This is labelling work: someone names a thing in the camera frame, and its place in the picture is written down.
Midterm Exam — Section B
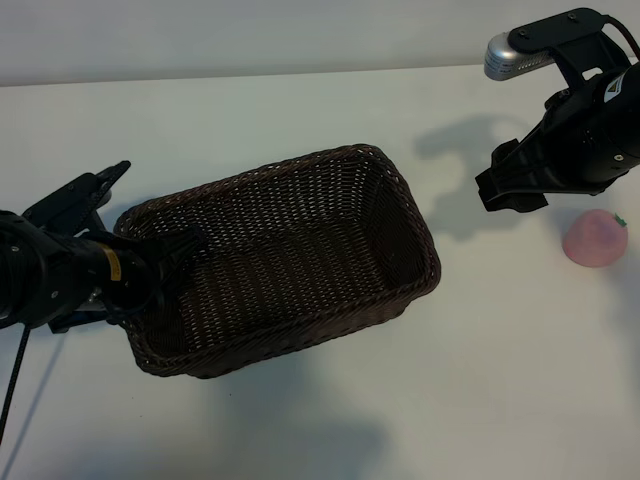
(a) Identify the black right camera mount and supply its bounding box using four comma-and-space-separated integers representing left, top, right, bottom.
509, 7, 632, 92

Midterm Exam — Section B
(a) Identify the dark brown wicker basket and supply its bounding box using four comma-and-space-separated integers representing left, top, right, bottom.
113, 143, 442, 380

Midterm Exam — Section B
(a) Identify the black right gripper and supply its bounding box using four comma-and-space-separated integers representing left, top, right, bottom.
474, 87, 604, 214

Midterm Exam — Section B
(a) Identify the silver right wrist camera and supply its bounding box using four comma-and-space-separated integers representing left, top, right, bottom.
483, 30, 557, 80

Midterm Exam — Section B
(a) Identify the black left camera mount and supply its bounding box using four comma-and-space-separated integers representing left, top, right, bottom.
22, 160, 132, 237

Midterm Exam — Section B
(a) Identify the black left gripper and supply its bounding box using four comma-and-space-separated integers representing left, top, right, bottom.
122, 224, 209, 315

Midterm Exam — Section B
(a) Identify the black right camera cable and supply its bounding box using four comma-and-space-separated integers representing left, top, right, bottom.
602, 14, 640, 57

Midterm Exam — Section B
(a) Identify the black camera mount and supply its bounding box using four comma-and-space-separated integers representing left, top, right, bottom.
22, 160, 132, 237
509, 7, 632, 92

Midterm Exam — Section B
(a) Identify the pink peach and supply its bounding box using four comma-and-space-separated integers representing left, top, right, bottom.
562, 208, 629, 270

